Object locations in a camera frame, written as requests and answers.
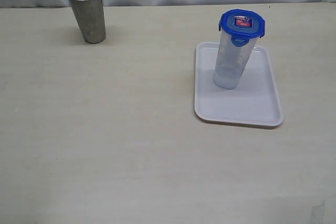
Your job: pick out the clear plastic tall container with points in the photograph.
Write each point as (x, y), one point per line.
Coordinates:
(231, 60)

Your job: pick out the blue plastic snap lid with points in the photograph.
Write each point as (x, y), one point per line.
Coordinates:
(242, 26)

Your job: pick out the stainless steel cup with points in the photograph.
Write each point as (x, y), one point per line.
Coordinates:
(89, 15)

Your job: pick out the white rectangular tray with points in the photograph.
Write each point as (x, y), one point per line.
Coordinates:
(254, 102)

